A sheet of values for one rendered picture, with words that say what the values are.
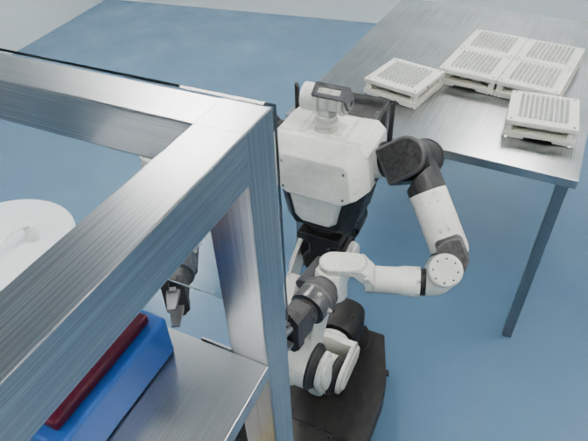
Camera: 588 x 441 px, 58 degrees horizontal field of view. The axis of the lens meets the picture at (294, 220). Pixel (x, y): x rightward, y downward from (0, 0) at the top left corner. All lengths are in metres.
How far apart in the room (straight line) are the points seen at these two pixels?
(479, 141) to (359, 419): 1.10
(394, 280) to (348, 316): 0.82
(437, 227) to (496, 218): 1.92
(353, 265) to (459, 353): 1.30
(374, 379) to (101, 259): 1.80
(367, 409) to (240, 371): 1.34
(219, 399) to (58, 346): 0.40
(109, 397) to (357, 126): 0.90
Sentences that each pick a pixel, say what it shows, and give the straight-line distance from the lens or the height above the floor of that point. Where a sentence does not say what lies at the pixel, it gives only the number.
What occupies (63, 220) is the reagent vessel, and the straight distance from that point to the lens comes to 0.64.
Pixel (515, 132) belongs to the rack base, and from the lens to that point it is 2.14.
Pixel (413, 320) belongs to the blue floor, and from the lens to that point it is 2.55.
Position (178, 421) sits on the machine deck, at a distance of 0.74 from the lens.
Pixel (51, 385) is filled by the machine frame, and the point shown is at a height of 1.66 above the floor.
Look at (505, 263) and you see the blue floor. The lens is 2.91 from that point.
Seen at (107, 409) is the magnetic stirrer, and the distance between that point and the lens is 0.72.
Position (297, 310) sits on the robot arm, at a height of 1.05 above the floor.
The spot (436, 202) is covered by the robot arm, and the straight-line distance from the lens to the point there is 1.27.
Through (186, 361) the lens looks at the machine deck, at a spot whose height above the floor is 1.33.
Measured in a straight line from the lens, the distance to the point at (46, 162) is 0.86.
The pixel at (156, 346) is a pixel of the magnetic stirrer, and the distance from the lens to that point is 0.75.
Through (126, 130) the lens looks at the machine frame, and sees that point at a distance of 0.60.
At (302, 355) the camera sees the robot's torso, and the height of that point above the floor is 0.66.
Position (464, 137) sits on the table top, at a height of 0.88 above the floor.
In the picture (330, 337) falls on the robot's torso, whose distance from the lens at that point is 2.02.
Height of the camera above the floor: 1.96
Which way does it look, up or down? 41 degrees down
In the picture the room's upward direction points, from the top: 2 degrees counter-clockwise
